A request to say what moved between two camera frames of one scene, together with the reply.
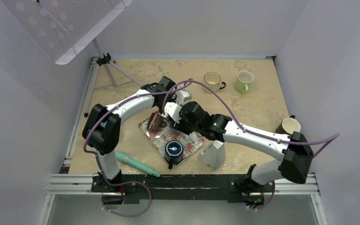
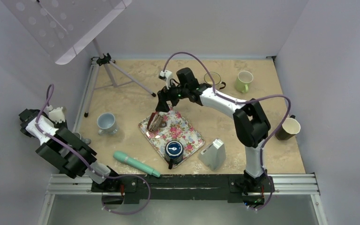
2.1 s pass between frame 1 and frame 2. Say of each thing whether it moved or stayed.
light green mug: stayed
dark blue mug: stayed
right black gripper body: moved
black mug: stayed
